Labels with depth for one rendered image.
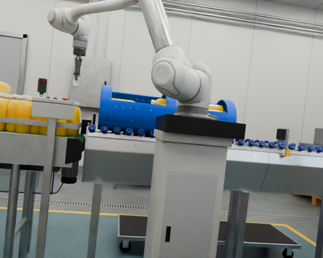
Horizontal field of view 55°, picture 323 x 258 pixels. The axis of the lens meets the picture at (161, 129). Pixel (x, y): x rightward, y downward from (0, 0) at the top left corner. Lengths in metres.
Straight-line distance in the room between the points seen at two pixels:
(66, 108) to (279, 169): 1.43
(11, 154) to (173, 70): 1.02
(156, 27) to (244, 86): 4.52
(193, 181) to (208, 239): 0.27
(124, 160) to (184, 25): 4.11
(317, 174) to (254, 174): 0.47
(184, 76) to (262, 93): 4.75
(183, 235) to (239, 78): 4.62
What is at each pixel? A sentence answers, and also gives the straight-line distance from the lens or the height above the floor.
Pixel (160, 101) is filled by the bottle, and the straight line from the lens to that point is 2.03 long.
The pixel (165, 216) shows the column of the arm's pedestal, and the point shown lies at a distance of 1.42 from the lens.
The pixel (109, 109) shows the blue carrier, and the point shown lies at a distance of 1.87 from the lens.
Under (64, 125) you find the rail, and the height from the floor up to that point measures 0.96.
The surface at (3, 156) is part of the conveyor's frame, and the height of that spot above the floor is 0.77.
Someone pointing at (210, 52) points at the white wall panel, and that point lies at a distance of 5.73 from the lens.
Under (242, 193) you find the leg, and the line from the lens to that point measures 2.21.
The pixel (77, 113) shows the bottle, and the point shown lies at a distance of 1.97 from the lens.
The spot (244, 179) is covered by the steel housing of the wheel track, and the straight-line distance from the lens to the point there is 2.19.
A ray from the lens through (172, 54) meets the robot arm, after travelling 1.33.
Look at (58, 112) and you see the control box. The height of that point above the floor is 1.04.
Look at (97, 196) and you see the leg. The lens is 1.98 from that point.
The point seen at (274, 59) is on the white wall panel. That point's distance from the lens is 6.16.
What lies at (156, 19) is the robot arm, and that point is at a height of 1.49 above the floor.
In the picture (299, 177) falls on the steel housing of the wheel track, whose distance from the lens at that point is 2.38.
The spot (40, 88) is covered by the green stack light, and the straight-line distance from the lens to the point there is 2.38.
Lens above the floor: 1.04
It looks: 1 degrees down
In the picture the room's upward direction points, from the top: 6 degrees clockwise
